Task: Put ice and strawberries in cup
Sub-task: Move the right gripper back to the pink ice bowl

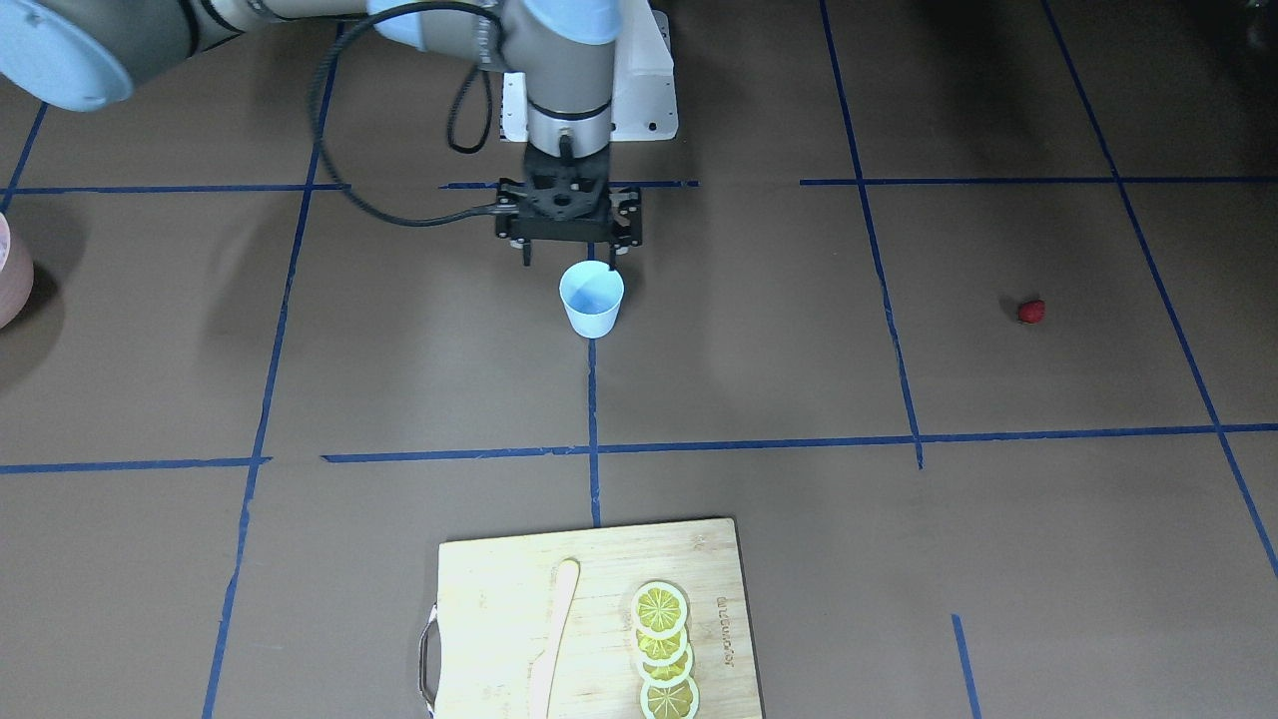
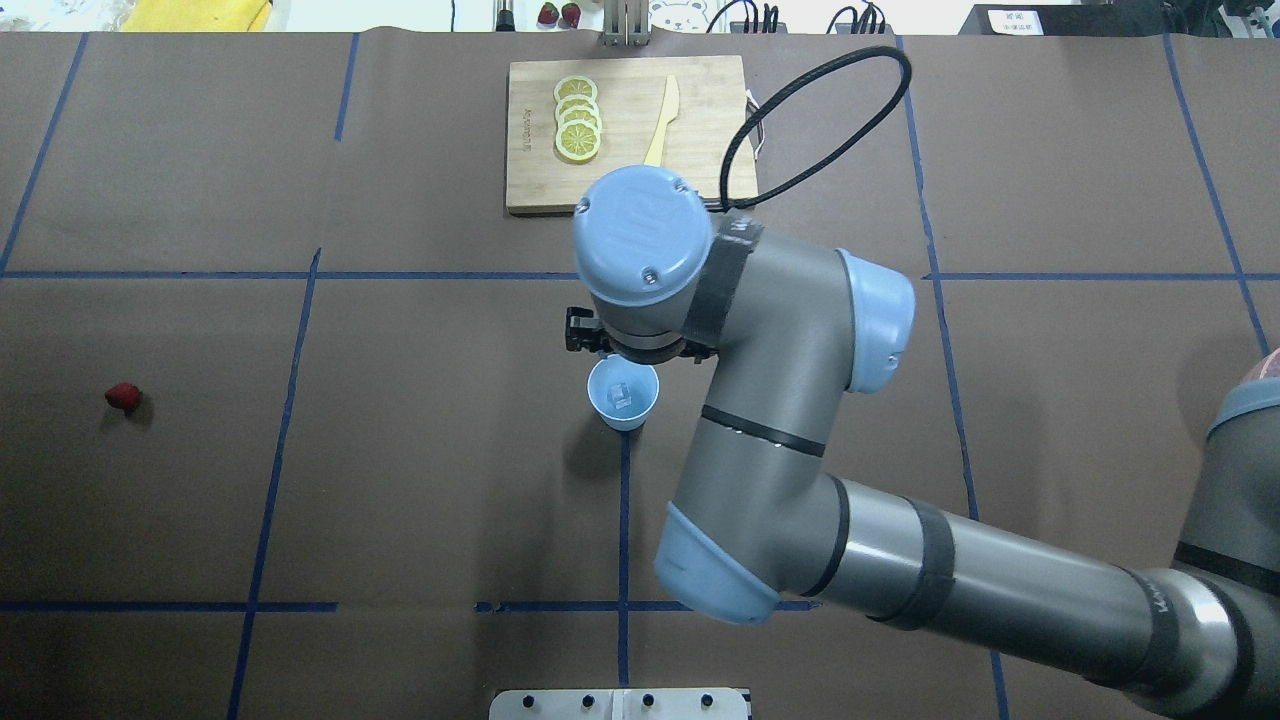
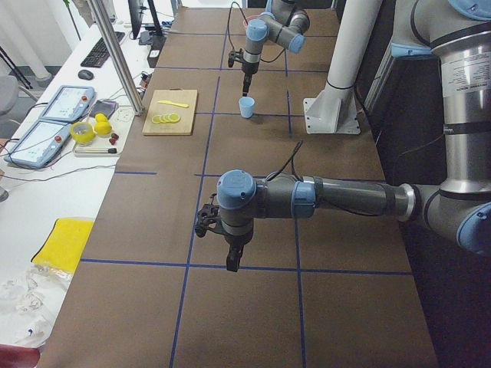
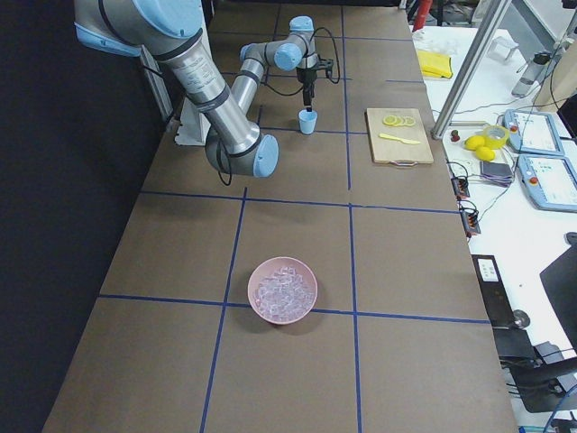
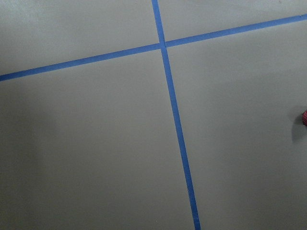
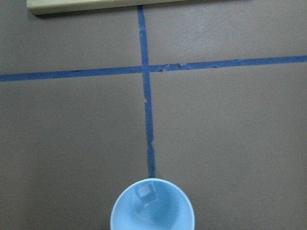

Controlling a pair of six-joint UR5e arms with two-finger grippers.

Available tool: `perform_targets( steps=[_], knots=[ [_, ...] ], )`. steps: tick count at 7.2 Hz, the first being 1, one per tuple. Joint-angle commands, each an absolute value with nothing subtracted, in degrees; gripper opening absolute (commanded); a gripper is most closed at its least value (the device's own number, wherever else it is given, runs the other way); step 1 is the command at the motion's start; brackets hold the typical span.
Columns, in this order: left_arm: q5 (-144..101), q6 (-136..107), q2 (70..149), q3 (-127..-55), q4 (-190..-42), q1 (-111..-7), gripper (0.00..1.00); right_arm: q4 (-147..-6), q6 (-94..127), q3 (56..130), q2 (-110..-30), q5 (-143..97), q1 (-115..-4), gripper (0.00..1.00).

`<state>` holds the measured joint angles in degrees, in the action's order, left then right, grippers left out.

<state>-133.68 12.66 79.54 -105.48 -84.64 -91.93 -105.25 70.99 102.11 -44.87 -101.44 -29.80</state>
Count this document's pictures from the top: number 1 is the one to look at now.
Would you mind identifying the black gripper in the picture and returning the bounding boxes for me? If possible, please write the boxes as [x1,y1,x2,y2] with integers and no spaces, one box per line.
[521,146,622,272]

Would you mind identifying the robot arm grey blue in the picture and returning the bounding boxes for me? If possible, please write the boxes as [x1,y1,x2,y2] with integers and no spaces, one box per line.
[3,1,643,268]

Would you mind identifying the light blue plastic cup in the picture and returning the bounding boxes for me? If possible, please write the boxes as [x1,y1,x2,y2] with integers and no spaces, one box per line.
[558,261,625,340]

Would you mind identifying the pink bowl with ice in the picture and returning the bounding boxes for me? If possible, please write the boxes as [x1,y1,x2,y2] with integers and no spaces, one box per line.
[1,215,35,329]

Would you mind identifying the wooden cutting board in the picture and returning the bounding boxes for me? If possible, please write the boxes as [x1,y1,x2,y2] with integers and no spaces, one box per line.
[419,518,764,718]

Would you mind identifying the yellow plastic knife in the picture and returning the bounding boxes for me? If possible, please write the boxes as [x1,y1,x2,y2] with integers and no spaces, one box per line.
[527,558,580,718]

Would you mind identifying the lemon slices row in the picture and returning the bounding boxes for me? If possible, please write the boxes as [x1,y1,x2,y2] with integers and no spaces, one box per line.
[630,581,700,718]

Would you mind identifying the red strawberry on table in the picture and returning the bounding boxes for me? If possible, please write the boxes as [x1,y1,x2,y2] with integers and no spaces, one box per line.
[1016,299,1045,324]

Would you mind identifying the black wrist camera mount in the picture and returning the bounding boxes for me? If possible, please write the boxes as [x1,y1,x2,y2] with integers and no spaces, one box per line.
[495,178,644,254]

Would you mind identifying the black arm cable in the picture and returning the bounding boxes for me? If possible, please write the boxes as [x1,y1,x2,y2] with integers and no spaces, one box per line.
[311,0,520,229]

